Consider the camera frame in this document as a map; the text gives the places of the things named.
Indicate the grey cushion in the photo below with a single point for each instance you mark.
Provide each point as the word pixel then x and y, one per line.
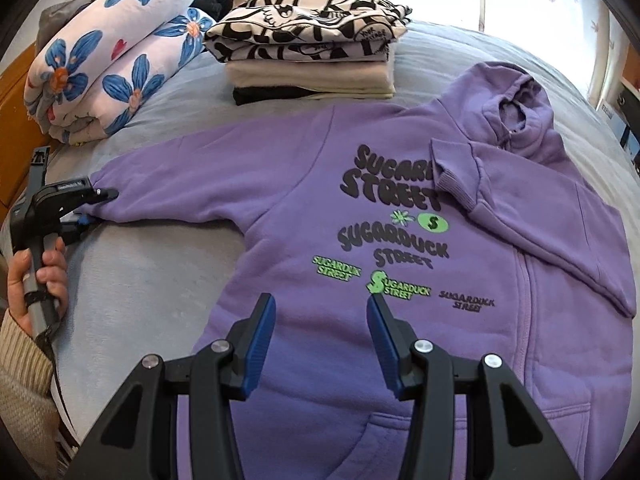
pixel 54 22

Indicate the blue floral blanket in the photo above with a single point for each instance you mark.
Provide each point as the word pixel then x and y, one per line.
pixel 125 35

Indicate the cream folded garment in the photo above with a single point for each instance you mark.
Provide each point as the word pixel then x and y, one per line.
pixel 310 78

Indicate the person's left hand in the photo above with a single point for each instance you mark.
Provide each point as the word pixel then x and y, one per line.
pixel 55 275

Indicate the cluttered shelf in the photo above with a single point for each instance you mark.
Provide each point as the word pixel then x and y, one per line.
pixel 625 115

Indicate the orange wooden furniture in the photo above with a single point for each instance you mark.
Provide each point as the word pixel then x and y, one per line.
pixel 15 110

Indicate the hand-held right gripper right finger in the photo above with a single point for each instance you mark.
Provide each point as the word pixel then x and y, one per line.
pixel 381 331

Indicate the grey bed cover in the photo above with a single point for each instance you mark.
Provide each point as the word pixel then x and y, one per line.
pixel 165 110

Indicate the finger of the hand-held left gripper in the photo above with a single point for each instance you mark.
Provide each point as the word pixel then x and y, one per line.
pixel 102 194
pixel 77 225

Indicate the purple printed hoodie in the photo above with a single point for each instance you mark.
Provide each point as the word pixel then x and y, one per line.
pixel 300 160

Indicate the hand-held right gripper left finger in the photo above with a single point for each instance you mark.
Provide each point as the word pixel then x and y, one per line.
pixel 261 330

